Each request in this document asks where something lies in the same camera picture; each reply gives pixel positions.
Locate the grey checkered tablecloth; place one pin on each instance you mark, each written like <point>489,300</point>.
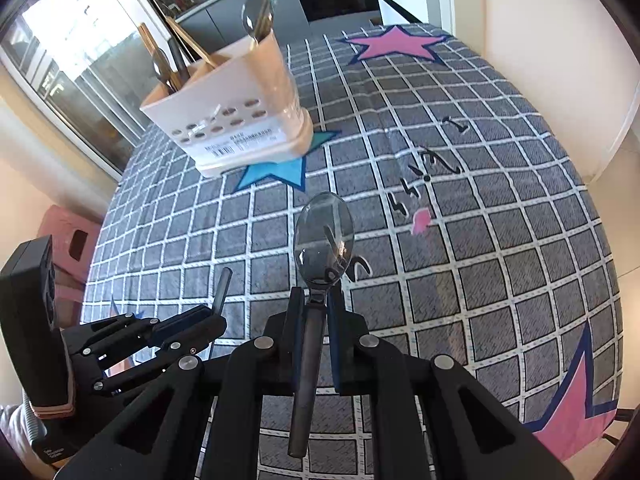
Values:
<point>479,238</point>

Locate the glass sliding door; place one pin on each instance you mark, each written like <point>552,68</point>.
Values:
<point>85,63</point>

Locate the dark chopstick in holder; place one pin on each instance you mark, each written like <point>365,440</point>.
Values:
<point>172,79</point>

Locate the dark handled spoon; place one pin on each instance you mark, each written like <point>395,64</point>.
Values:
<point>323,242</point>

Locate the steel spoon in holder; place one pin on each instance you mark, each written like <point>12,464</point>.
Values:
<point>257,18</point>

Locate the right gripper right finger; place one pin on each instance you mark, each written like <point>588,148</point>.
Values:
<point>430,419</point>

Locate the beige plastic utensil holder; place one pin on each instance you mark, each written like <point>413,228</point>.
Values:
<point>242,112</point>

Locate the pink plastic stool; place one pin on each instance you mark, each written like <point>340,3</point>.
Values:
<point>73,243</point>

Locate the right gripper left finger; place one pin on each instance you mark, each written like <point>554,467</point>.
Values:
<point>163,413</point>

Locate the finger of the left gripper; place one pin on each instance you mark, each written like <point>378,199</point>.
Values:
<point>107,332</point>
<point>185,334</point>

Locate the grey handled steel spoon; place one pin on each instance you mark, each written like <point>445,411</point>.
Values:
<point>221,290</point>

